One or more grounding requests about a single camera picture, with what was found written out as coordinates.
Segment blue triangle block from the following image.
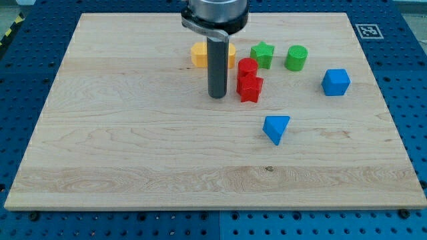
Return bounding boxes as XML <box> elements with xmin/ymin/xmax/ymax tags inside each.
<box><xmin>262</xmin><ymin>116</ymin><xmax>291</xmax><ymax>145</ymax></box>

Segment blue cube block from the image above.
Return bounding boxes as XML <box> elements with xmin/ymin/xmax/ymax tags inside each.
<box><xmin>322</xmin><ymin>69</ymin><xmax>351</xmax><ymax>96</ymax></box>

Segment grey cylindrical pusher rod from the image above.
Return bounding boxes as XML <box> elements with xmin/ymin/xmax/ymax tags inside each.
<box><xmin>207</xmin><ymin>37</ymin><xmax>228</xmax><ymax>99</ymax></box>

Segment red cylinder block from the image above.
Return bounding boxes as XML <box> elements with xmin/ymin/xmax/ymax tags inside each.
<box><xmin>237</xmin><ymin>57</ymin><xmax>258</xmax><ymax>79</ymax></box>

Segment wooden board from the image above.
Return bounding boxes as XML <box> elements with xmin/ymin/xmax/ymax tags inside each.
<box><xmin>5</xmin><ymin>13</ymin><xmax>426</xmax><ymax>211</ymax></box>

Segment white fiducial marker tag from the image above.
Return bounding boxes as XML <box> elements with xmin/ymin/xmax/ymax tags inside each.
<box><xmin>355</xmin><ymin>23</ymin><xmax>384</xmax><ymax>39</ymax></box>

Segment green star block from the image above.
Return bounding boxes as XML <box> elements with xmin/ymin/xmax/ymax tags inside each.
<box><xmin>250</xmin><ymin>41</ymin><xmax>275</xmax><ymax>69</ymax></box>

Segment red star block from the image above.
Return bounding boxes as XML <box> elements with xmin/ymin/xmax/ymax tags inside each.
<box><xmin>237</xmin><ymin>75</ymin><xmax>264</xmax><ymax>103</ymax></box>

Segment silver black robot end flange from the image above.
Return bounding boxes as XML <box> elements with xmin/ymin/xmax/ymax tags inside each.
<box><xmin>181</xmin><ymin>0</ymin><xmax>249</xmax><ymax>43</ymax></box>

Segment green cylinder block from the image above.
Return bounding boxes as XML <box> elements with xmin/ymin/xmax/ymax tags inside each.
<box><xmin>284</xmin><ymin>45</ymin><xmax>308</xmax><ymax>71</ymax></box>

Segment yellow block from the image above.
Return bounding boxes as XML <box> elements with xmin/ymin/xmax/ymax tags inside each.
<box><xmin>190</xmin><ymin>42</ymin><xmax>236</xmax><ymax>69</ymax></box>

